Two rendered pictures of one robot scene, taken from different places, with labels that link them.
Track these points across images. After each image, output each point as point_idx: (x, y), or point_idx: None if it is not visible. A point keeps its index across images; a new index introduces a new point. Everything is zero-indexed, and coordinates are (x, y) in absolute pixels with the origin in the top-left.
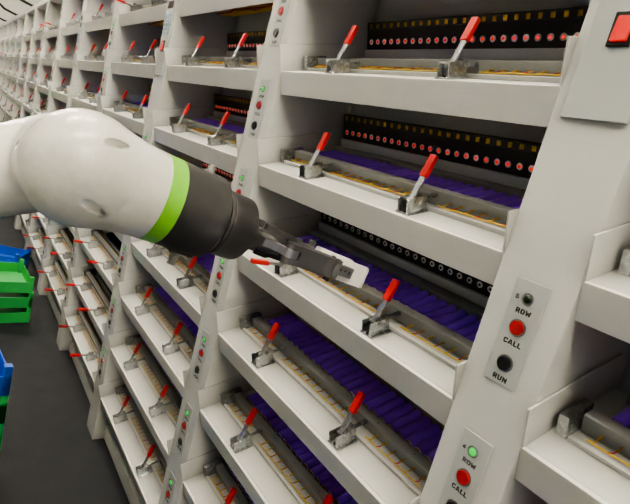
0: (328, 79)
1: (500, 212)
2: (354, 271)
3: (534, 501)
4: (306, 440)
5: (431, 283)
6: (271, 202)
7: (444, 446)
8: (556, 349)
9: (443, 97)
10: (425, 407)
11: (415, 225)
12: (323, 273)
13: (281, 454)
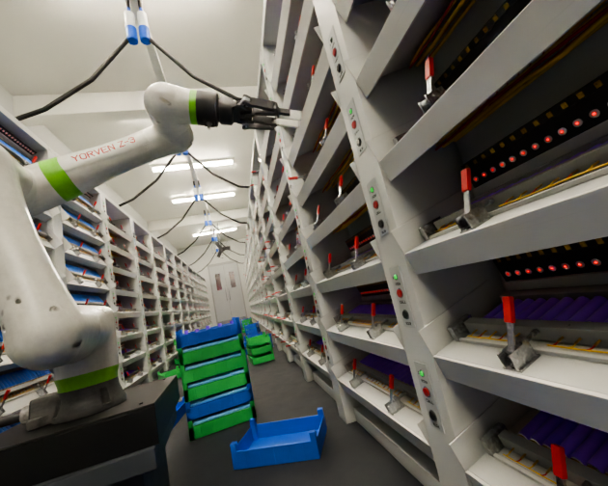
0: (285, 96)
1: None
2: (292, 113)
3: (402, 116)
4: (335, 222)
5: None
6: (302, 172)
7: (347, 128)
8: (343, 36)
9: (299, 42)
10: (343, 132)
11: (312, 85)
12: (267, 106)
13: (347, 262)
